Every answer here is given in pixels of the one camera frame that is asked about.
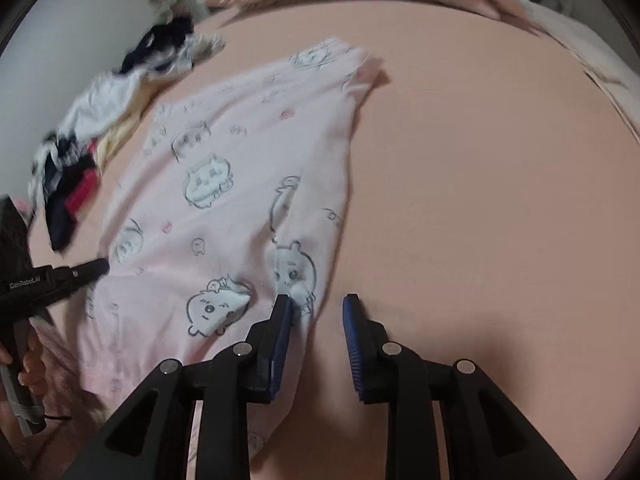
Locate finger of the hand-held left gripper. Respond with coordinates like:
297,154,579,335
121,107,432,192
55,257,111,294

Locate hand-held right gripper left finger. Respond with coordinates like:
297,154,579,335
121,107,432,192
62,294,295,480

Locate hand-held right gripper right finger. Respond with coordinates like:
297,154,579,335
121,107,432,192
342,294,576,480

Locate pink cartoon print pants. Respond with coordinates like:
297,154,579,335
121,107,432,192
77,35,387,461

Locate person's left hand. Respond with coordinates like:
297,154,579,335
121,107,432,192
0,331,49,402

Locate red cloth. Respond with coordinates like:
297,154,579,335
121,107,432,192
66,166,99,212

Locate pink fuzzy blanket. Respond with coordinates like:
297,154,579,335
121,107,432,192
27,317,118,480

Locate dark printed garment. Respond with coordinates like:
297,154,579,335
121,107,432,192
29,129,102,254

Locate pale yellow cloth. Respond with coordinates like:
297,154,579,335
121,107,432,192
94,84,162,172

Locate pink bed sheet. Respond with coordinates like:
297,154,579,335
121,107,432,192
30,0,640,480

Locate dark navy garment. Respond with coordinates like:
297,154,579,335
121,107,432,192
121,16,197,75

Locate grey white crumpled cloth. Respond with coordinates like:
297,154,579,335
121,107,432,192
169,31,227,72

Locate white waffle blanket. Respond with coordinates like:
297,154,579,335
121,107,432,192
522,0,640,142

